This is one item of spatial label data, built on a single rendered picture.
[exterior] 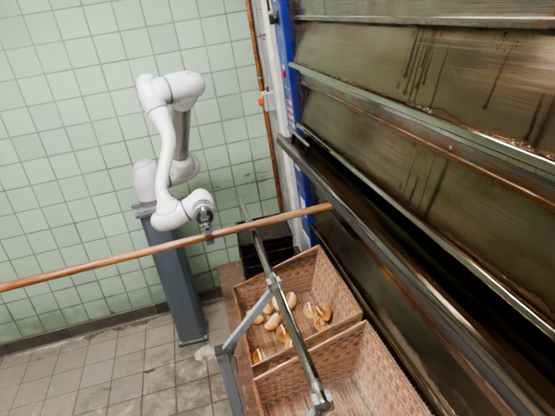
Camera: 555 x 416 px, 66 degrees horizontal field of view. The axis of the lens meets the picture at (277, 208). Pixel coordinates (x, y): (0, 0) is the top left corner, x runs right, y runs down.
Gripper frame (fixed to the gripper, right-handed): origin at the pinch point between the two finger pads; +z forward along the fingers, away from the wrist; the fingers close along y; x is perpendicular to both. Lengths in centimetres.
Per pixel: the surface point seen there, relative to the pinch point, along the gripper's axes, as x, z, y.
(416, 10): -55, 60, -72
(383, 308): -52, 43, 21
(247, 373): -2, 14, 61
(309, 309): -37, -7, 56
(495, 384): -38, 111, -22
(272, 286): -15.9, 39.5, 2.3
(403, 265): -39, 81, -25
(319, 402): -16, 86, 2
